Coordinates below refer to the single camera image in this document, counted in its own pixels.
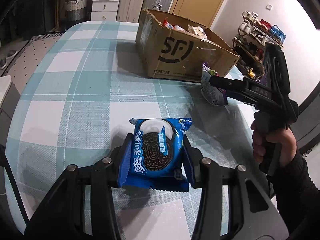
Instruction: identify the purple candy bag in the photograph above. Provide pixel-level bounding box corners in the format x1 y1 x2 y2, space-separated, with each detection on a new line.
201 62 228 106

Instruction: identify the beige cookie snack pack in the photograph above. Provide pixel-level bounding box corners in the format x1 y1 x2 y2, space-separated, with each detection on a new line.
188 25 208 40

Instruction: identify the red snack bag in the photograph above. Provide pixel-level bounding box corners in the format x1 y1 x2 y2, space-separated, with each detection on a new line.
162 18 175 29

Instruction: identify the blue Oreo packet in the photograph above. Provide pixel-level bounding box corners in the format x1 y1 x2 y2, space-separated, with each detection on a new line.
121 118 193 192

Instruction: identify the right hand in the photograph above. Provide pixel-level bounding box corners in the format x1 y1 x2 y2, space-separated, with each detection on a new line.
251 121 297 167

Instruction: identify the shoe rack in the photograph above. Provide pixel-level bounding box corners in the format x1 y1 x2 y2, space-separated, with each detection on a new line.
232 11 286 81

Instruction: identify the SF Express cardboard box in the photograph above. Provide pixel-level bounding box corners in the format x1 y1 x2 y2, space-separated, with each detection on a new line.
136 9 240 82

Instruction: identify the plaid tablecloth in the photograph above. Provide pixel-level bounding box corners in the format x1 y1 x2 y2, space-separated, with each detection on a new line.
4 20 278 240

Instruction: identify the beige suitcase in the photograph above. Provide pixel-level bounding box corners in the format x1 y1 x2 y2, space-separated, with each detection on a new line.
116 0 144 23

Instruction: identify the woven laundry basket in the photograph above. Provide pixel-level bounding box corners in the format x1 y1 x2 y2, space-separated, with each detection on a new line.
64 0 87 29

